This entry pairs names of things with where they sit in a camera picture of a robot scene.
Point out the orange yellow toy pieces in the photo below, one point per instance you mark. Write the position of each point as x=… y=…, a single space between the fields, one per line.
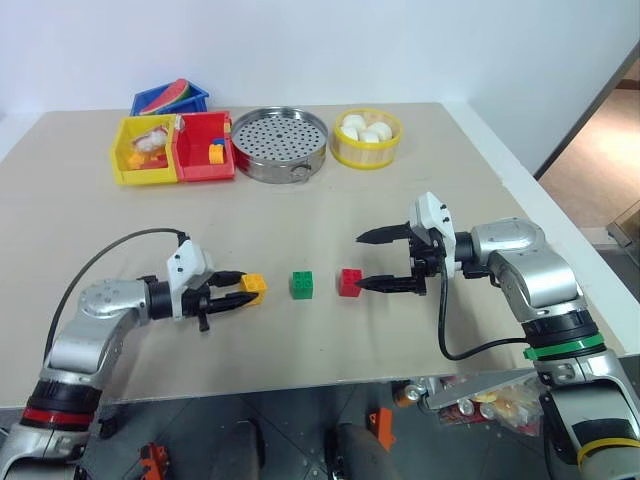
x=142 y=160

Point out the green toy brick cube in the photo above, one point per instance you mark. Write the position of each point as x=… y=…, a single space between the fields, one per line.
x=302 y=285

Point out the blue plastic bin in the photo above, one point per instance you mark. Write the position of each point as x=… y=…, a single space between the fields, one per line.
x=197 y=97

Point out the red toy brick cube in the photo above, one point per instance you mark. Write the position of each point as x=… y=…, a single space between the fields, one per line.
x=348 y=281

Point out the orange plastic part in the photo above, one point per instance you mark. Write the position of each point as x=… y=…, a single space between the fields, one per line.
x=384 y=427
x=152 y=460

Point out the colourful snack bags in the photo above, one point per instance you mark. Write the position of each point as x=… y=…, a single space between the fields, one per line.
x=505 y=407

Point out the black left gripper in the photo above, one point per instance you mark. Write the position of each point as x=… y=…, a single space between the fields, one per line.
x=197 y=300

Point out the white toy bun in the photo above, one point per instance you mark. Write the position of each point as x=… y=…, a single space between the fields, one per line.
x=354 y=121
x=381 y=128
x=370 y=137
x=349 y=133

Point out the dark rounded shape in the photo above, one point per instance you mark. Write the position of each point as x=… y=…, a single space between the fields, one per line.
x=357 y=450

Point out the yellow plastic bin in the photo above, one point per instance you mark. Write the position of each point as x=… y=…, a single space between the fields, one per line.
x=145 y=175

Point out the white crumpled toy item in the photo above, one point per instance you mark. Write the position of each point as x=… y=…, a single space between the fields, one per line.
x=150 y=140

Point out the red plastic bin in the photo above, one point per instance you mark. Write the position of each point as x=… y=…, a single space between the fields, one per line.
x=197 y=150

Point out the toy watermelon slice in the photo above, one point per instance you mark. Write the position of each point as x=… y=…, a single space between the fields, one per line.
x=165 y=96

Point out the drink can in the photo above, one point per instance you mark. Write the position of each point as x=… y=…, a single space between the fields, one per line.
x=407 y=394

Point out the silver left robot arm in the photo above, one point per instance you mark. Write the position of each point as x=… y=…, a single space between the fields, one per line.
x=105 y=305

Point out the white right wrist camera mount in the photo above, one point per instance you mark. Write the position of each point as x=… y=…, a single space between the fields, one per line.
x=434 y=215

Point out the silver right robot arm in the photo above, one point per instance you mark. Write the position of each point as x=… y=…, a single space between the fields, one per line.
x=530 y=265

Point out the yellow toy brick cube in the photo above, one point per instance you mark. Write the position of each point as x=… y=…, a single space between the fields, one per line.
x=254 y=284

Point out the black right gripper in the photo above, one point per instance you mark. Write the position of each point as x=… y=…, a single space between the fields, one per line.
x=425 y=255

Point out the yellow rimmed steamer basket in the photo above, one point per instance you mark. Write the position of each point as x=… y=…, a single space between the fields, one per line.
x=365 y=152

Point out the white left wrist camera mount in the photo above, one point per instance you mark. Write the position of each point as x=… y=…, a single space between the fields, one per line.
x=187 y=262

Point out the perforated steel steamer tray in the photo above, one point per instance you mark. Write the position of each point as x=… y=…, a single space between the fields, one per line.
x=277 y=135

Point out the yellow blue toy block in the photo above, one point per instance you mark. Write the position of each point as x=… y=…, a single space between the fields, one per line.
x=216 y=151

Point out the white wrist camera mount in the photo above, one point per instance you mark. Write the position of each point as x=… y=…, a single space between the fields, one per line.
x=187 y=262
x=434 y=215

